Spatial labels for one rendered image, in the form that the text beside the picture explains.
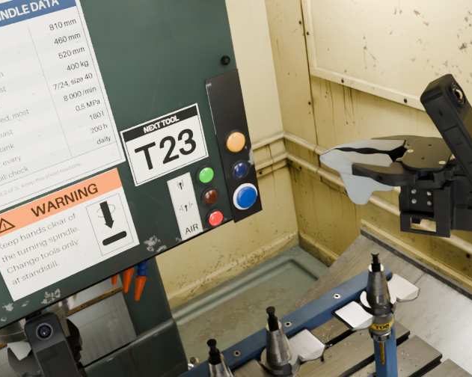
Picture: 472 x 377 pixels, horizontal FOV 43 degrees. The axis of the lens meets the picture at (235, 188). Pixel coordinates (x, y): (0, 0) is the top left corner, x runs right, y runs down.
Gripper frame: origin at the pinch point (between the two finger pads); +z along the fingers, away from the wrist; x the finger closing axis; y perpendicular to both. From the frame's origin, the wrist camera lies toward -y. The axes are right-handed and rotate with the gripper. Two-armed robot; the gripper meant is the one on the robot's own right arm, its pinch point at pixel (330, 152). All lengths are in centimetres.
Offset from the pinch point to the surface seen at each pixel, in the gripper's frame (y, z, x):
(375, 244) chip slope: 80, 28, 90
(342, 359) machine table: 75, 19, 38
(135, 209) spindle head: 3.1, 20.2, -12.1
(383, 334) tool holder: 50, 4, 24
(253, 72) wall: 31, 71, 106
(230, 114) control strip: -3.9, 12.8, 0.4
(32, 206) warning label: -2.3, 25.5, -21.4
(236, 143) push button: -0.3, 12.4, -0.2
